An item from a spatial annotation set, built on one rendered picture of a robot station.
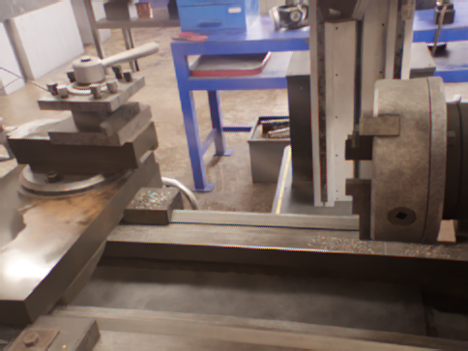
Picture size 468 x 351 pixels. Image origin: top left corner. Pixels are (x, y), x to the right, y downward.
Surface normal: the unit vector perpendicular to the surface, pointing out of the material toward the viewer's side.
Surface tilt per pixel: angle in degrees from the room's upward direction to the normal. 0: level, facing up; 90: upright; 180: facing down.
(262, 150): 90
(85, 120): 90
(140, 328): 49
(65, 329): 0
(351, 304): 18
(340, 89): 90
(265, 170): 90
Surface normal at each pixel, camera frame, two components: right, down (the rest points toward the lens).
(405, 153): -0.23, -0.04
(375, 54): -0.16, 0.49
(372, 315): 0.23, -0.79
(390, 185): -0.22, 0.29
